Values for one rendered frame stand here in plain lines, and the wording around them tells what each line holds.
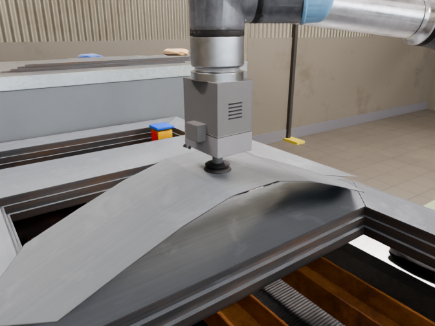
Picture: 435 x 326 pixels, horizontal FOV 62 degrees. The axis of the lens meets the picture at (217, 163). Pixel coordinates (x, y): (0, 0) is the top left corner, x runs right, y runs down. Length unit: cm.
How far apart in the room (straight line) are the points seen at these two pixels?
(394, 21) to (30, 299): 70
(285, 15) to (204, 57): 12
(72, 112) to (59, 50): 165
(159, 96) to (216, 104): 93
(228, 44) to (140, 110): 92
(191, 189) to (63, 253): 19
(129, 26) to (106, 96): 180
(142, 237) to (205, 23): 28
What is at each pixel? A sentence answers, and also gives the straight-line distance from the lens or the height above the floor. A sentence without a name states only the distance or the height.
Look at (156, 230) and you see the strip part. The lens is 46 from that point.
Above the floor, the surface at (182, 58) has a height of 107.
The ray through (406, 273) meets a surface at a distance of 93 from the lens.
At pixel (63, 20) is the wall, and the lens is 294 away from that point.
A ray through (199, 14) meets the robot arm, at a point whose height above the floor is 120.
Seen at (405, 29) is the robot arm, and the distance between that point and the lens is 77.
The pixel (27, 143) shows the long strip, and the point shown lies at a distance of 121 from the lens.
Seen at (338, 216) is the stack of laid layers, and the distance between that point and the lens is 70.
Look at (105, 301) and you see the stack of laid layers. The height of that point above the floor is 86.
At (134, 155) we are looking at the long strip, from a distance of 99.
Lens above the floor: 118
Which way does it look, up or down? 20 degrees down
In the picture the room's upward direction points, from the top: straight up
